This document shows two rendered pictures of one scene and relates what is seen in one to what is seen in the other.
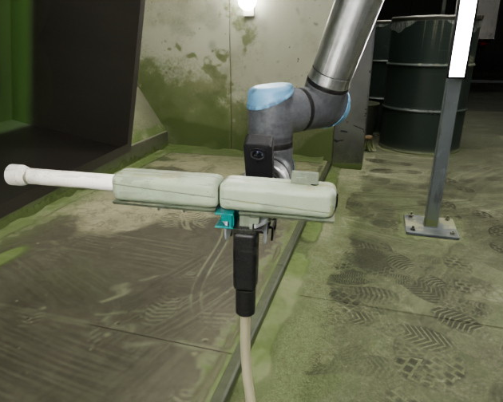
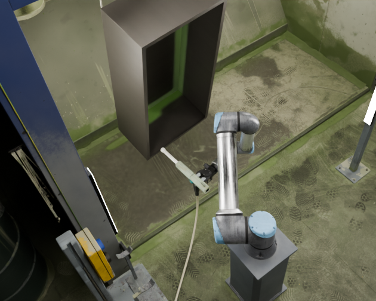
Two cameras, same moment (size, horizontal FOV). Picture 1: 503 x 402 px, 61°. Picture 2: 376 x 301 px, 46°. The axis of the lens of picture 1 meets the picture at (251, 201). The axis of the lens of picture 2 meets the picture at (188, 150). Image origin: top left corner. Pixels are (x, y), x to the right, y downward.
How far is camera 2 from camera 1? 2.65 m
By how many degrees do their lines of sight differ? 46
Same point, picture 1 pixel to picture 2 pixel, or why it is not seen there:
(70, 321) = (182, 155)
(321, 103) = (240, 150)
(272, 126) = not seen: hidden behind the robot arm
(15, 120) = (178, 90)
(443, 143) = (360, 143)
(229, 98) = (323, 24)
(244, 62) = (336, 9)
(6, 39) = (177, 74)
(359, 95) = not seen: outside the picture
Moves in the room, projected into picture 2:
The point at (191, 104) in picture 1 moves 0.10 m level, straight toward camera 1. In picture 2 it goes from (302, 16) to (299, 21)
